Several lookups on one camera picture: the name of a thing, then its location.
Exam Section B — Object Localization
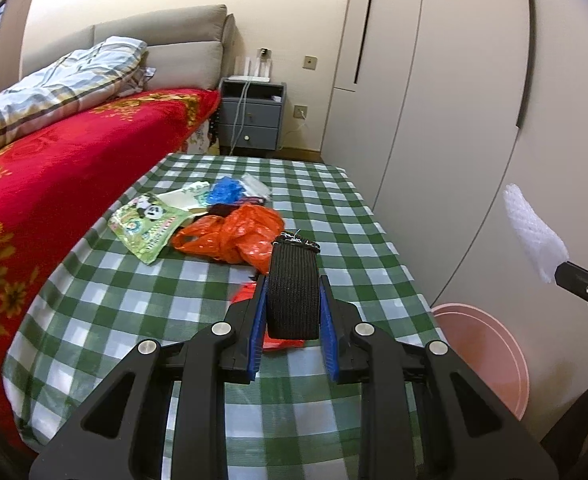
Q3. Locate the black woven strap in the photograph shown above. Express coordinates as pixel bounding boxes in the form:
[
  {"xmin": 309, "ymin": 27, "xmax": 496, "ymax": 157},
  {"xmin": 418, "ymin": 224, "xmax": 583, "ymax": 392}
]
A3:
[{"xmin": 266, "ymin": 233, "xmax": 322, "ymax": 341}]

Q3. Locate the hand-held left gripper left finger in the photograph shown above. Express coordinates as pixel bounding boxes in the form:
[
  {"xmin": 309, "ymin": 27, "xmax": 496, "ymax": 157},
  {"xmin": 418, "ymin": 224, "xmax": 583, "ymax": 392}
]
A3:
[{"xmin": 28, "ymin": 276, "xmax": 270, "ymax": 480}]

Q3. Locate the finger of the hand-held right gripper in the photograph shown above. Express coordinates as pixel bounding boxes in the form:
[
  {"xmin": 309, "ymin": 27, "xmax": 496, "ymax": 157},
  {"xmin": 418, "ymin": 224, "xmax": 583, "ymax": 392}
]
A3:
[{"xmin": 554, "ymin": 260, "xmax": 588, "ymax": 333}]

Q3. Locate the beige bed headboard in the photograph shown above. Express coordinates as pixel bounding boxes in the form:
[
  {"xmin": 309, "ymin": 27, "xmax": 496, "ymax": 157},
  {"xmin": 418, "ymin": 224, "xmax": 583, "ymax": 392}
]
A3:
[{"xmin": 19, "ymin": 4, "xmax": 237, "ymax": 92}]

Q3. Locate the orange-red plastic bag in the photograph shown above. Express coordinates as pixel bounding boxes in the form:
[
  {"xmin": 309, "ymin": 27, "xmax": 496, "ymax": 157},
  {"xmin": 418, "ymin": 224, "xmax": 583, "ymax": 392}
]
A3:
[{"xmin": 172, "ymin": 203, "xmax": 286, "ymax": 267}]

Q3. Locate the white cable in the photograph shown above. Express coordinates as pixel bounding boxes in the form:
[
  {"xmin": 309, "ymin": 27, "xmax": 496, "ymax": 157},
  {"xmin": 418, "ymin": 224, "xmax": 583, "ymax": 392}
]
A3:
[{"xmin": 230, "ymin": 80, "xmax": 251, "ymax": 156}]

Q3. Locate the red floral blanket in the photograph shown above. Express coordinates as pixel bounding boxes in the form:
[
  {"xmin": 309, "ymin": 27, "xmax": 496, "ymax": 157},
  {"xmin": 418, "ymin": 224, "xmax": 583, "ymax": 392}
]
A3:
[{"xmin": 0, "ymin": 87, "xmax": 222, "ymax": 456}]

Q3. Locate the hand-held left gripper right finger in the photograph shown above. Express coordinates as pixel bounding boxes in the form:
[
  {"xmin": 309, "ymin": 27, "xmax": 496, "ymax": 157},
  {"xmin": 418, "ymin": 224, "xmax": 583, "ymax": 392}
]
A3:
[{"xmin": 319, "ymin": 275, "xmax": 560, "ymax": 480}]

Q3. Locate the white router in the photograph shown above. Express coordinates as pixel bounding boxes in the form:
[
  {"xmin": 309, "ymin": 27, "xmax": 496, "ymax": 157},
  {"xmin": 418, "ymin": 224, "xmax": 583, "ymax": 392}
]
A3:
[{"xmin": 229, "ymin": 57, "xmax": 272, "ymax": 83}]

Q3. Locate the floral bed sheet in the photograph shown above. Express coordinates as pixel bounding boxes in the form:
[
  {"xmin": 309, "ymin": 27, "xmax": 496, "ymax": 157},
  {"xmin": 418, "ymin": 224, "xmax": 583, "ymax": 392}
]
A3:
[{"xmin": 184, "ymin": 120, "xmax": 220, "ymax": 156}]

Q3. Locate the white plastic bag green print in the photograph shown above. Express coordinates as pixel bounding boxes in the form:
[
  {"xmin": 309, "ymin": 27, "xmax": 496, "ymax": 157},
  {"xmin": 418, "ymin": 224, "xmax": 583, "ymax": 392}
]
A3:
[{"xmin": 156, "ymin": 181, "xmax": 215, "ymax": 216}]

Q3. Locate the green checkered tablecloth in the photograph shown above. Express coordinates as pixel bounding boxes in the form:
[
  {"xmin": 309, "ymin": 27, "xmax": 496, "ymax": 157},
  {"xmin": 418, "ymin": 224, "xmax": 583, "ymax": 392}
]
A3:
[{"xmin": 1, "ymin": 152, "xmax": 447, "ymax": 480}]

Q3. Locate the green panda snack packet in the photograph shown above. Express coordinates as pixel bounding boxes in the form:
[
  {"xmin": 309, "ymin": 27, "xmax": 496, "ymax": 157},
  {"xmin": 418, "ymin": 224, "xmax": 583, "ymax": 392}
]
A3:
[{"xmin": 110, "ymin": 192, "xmax": 195, "ymax": 266}]

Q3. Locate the blue plastic in clear bag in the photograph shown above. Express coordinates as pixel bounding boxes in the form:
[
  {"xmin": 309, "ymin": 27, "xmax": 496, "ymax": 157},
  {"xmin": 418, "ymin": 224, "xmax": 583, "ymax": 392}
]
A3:
[{"xmin": 208, "ymin": 172, "xmax": 272, "ymax": 207}]

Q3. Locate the pink plastic basin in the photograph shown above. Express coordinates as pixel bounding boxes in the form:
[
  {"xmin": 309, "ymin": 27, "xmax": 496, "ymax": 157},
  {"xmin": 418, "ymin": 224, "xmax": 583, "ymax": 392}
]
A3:
[{"xmin": 431, "ymin": 302, "xmax": 531, "ymax": 423}]

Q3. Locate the plaid pillow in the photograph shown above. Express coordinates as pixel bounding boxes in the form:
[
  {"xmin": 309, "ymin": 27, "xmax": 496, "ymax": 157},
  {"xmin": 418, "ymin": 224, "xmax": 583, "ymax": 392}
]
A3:
[{"xmin": 0, "ymin": 36, "xmax": 150, "ymax": 153}]

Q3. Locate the red crumpled wrapper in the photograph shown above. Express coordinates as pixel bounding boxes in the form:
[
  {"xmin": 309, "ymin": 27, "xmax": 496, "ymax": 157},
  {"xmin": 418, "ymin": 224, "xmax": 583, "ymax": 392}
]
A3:
[{"xmin": 230, "ymin": 280, "xmax": 306, "ymax": 350}]

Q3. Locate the grey nightstand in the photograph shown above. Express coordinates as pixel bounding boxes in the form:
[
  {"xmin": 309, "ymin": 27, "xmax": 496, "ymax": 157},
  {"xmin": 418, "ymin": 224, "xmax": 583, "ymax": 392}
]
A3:
[{"xmin": 218, "ymin": 76, "xmax": 287, "ymax": 152}]

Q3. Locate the white foam wrap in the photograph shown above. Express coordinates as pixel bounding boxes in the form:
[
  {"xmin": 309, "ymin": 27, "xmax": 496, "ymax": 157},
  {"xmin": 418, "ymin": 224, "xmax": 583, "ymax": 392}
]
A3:
[{"xmin": 503, "ymin": 183, "xmax": 570, "ymax": 285}]

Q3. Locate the cream wardrobe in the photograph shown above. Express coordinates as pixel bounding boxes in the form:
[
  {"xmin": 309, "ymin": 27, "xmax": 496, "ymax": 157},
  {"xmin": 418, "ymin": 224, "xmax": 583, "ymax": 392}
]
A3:
[{"xmin": 319, "ymin": 0, "xmax": 588, "ymax": 441}]

